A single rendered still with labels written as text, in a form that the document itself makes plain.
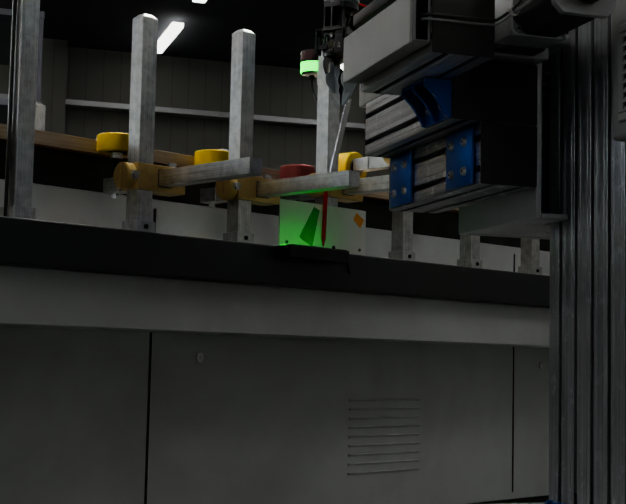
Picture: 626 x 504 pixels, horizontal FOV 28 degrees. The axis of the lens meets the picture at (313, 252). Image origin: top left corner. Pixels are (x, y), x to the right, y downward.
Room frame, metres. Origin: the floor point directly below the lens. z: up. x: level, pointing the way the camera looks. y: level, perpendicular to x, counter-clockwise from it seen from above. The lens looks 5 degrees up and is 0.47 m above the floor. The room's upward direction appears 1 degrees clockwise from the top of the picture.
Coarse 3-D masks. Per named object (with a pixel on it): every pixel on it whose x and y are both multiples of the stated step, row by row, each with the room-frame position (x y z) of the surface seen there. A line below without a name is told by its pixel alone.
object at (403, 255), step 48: (0, 240) 2.09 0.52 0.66; (48, 240) 2.16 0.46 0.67; (96, 240) 2.23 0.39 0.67; (144, 240) 2.30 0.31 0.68; (192, 240) 2.38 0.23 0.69; (240, 240) 2.49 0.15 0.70; (336, 288) 2.66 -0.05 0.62; (384, 288) 2.77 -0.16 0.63; (432, 288) 2.89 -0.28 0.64; (480, 288) 3.01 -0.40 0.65; (528, 288) 3.15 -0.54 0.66
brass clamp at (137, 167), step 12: (120, 168) 2.31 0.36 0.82; (132, 168) 2.30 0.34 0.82; (144, 168) 2.32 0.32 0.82; (156, 168) 2.34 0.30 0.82; (168, 168) 2.36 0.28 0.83; (120, 180) 2.31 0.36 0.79; (132, 180) 2.30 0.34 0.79; (144, 180) 2.32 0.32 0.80; (156, 180) 2.34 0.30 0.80; (156, 192) 2.36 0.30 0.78; (168, 192) 2.36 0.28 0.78; (180, 192) 2.38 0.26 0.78
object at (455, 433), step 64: (0, 192) 2.36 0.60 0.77; (64, 192) 2.46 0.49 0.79; (192, 192) 2.69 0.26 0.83; (384, 256) 3.13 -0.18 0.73; (448, 256) 3.30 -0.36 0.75; (512, 256) 3.50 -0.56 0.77; (0, 384) 2.37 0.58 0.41; (64, 384) 2.47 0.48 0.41; (128, 384) 2.58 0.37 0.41; (192, 384) 2.70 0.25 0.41; (256, 384) 2.83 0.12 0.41; (320, 384) 2.97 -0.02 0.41; (384, 384) 3.13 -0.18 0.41; (448, 384) 3.31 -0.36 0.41; (512, 384) 3.51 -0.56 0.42; (0, 448) 2.38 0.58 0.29; (64, 448) 2.48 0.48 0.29; (128, 448) 2.59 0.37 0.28; (192, 448) 2.70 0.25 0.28; (256, 448) 2.83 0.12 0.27; (320, 448) 2.98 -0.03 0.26; (384, 448) 3.14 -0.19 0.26; (448, 448) 3.31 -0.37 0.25; (512, 448) 3.51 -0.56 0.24
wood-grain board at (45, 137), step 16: (0, 128) 2.33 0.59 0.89; (48, 144) 2.40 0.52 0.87; (64, 144) 2.43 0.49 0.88; (80, 144) 2.45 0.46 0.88; (96, 144) 2.48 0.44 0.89; (160, 160) 2.59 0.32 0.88; (176, 160) 2.62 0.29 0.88; (192, 160) 2.65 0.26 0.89; (256, 176) 2.78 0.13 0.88; (272, 176) 2.82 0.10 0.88; (384, 192) 3.08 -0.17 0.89
